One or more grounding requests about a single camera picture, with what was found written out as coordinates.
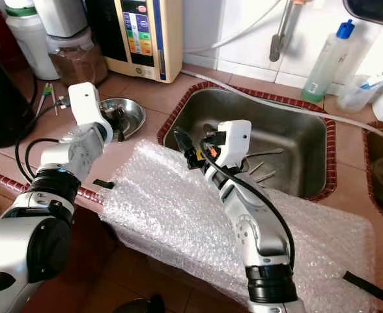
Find round steel bowl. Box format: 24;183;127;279
97;98;147;139

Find steel cutlery piece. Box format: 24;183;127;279
253;170;278;184
244;149;283;160

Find clear jar brown contents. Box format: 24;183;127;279
48;27;109;87

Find small green white tongs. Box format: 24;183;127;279
40;83;62;117

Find clear bubble wrap sheet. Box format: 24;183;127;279
97;139;378;313

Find empty steel sink basin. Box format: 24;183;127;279
158;82;337;201

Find cream water ionizer appliance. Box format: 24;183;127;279
84;0;184;83

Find black kettle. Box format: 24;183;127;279
0;42;37;149

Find white plastic canister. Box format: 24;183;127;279
32;0;88;38

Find steel faucet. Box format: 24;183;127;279
268;0;300;63

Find clear bottle blue cap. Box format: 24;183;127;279
301;20;355;103

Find dark red container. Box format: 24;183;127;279
0;7;26;66

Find clear plastic cup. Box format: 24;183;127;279
337;73;383;113

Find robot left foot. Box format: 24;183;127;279
115;295;166;313

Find blue white toothbrush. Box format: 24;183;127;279
358;67;383;92

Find black hanging pan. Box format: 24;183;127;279
341;0;383;30

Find long black tape strip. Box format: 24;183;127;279
343;271;383;308

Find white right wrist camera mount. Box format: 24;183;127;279
208;119;252;180

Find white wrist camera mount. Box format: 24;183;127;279
68;82;114;141
208;119;252;180

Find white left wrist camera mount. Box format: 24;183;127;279
68;82;114;141

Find white water hose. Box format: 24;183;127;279
182;68;383;151
182;0;287;54

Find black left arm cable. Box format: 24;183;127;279
15;98;81;183

